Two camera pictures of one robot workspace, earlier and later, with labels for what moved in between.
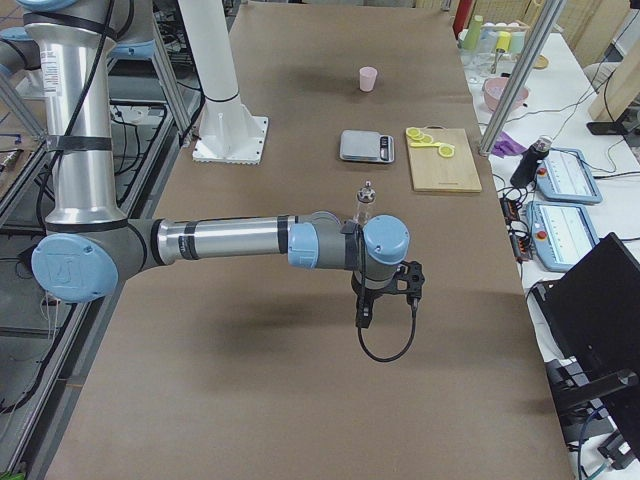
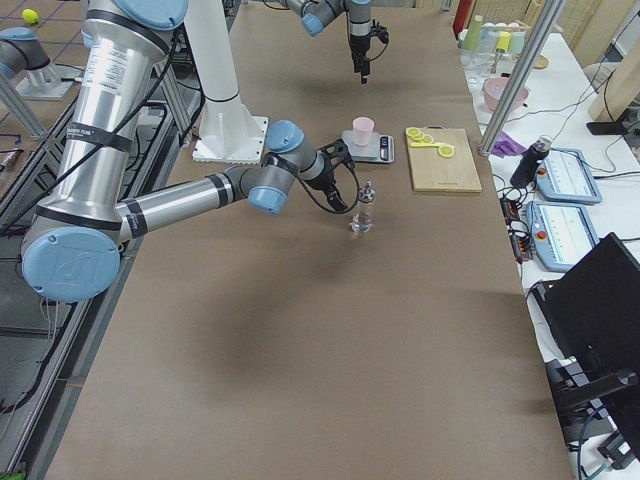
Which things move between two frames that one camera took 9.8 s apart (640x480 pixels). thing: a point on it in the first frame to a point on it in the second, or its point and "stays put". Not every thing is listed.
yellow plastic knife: [425, 145] stays put
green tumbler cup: [473, 36] stays put
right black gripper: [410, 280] to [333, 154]
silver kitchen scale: [366, 145] stays put
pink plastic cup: [367, 78] to [362, 130]
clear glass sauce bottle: [365, 195] stays put
